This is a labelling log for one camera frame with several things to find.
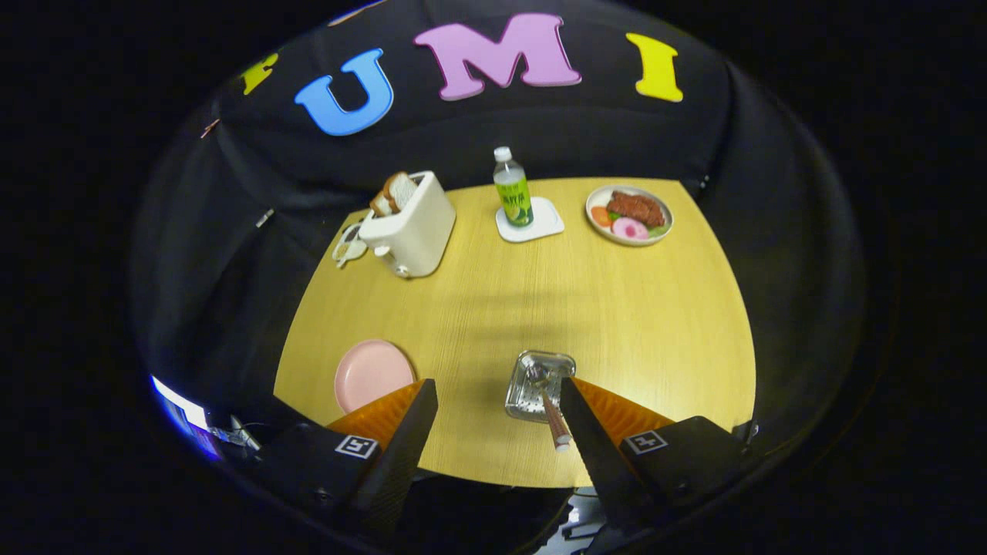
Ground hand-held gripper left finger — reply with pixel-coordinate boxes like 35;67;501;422
247;378;439;544

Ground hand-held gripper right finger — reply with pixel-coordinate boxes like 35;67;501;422
559;376;756;552

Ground red checkered handle spoon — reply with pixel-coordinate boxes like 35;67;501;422
527;364;574;452

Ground pink plate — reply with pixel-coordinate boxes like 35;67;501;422
334;339;417;415

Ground computer monitor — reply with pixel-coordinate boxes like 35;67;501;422
150;375;224;462

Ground white toaster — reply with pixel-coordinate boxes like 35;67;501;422
359;171;457;279

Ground white coaster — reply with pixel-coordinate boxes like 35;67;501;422
495;197;565;244

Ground brown meat slice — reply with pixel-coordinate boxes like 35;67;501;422
606;190;665;227

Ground white food plate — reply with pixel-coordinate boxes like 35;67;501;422
585;184;675;247

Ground green label drink bottle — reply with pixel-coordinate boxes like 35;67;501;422
493;146;534;228

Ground large bread slice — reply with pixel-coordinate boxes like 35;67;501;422
383;171;419;214

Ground metal wire cutlery basket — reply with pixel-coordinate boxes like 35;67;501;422
505;350;577;423

